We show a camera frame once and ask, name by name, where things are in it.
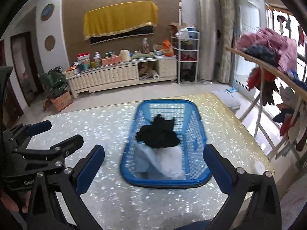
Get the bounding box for light blue white garment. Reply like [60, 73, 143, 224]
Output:
[134, 144, 158, 173]

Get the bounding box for pink box on cabinet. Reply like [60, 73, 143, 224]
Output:
[102, 55, 122, 66]

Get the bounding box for patterned curtain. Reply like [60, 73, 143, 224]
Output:
[218, 0, 236, 84]

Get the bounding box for cream tv cabinet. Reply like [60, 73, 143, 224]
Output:
[67, 56, 177, 98]

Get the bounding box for blue plastic laundry basket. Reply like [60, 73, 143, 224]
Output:
[120, 99, 212, 189]

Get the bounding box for black plush toy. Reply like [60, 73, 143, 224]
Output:
[135, 114, 181, 149]

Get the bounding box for white round puck device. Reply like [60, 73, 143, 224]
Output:
[253, 161, 265, 175]

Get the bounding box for cream round jar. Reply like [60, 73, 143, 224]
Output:
[120, 49, 131, 62]

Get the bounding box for white fluffy towel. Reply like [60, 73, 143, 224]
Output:
[144, 145, 185, 180]

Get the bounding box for white metal shelf rack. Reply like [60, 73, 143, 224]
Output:
[170, 27, 200, 84]

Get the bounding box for wooden clothes drying rack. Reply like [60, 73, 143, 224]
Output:
[226, 48, 306, 165]

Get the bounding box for yellow cloth cover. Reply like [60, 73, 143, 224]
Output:
[83, 1, 159, 40]

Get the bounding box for paper towel roll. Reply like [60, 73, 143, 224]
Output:
[151, 70, 160, 80]

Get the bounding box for cardboard box on floor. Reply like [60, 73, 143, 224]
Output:
[43, 90, 73, 113]

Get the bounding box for person's left hand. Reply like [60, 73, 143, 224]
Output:
[1, 191, 31, 213]

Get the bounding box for dark green bag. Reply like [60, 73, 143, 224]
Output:
[40, 66, 68, 99]

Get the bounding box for pink clothes pile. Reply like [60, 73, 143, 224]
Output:
[235, 28, 298, 73]

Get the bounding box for silver standing air conditioner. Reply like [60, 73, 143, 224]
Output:
[195, 0, 220, 83]

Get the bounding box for grey floor mat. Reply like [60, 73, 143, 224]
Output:
[212, 90, 240, 114]

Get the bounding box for orange bag on cabinet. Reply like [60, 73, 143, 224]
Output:
[162, 39, 174, 57]

